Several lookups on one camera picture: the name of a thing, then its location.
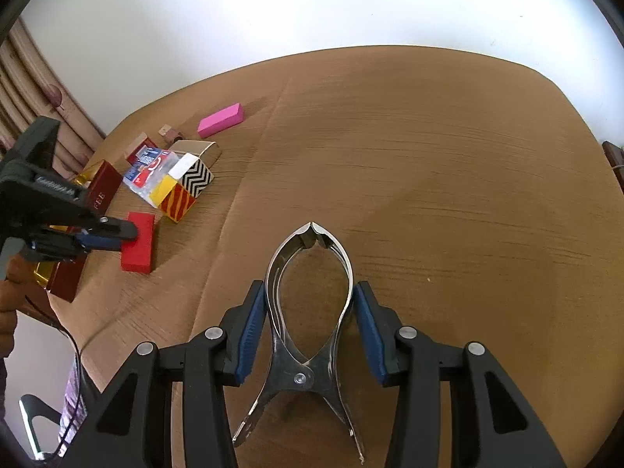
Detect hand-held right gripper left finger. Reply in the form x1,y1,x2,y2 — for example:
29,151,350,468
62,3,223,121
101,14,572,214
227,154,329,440
63,280,266,468

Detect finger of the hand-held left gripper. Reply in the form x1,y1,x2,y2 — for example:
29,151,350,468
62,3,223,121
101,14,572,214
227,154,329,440
27,234,126,261
73,215,140,243

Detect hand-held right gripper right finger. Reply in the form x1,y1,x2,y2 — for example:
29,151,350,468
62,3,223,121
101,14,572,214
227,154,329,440
352,280,569,468

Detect red block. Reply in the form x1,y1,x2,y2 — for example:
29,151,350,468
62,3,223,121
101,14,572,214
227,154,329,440
120,212,156,274

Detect red tin with gold inside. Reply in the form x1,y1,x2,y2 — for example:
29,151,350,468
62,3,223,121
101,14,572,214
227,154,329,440
33,253,87,304

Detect plastic bag with blue packet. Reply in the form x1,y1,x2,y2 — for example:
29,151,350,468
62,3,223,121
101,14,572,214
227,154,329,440
122,145,181,206

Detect orange striped yellow box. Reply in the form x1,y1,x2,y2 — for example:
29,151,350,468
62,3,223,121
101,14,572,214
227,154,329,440
149,175,197,224

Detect steel spring tongs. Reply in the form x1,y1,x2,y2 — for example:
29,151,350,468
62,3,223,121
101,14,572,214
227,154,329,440
231,221,366,464

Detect pink lip gloss tube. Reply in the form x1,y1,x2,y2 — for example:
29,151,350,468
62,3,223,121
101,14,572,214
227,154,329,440
158,124,185,146

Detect pink block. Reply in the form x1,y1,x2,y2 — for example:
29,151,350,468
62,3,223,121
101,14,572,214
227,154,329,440
197,103,243,139

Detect person's left hand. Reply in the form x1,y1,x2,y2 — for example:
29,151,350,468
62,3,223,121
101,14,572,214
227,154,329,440
0,254,39,359

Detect dark red gold box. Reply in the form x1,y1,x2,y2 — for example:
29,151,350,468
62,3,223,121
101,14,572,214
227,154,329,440
73,160,122,218

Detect small brown box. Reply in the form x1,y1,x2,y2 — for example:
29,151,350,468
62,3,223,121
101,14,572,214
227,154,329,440
126,133,149,164

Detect beige patterned curtain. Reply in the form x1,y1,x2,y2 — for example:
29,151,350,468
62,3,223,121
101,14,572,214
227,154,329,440
0,17,107,191

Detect gold open box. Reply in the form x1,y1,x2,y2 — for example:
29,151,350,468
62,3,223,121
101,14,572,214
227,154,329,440
168,140,221,167

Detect purple cloth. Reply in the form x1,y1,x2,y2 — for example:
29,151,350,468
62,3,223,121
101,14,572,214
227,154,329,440
56,361,93,449

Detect brown tablecloth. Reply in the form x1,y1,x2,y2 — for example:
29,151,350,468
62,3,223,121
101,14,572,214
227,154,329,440
46,45,624,468

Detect dark wooden furniture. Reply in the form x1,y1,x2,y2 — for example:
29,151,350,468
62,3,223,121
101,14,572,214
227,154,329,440
601,140,624,181

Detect black cable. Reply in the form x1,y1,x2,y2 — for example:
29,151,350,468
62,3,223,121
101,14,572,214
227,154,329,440
19,295,81,456

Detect grey chair frame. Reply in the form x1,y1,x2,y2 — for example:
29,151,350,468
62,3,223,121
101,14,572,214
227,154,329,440
18,395,64,461

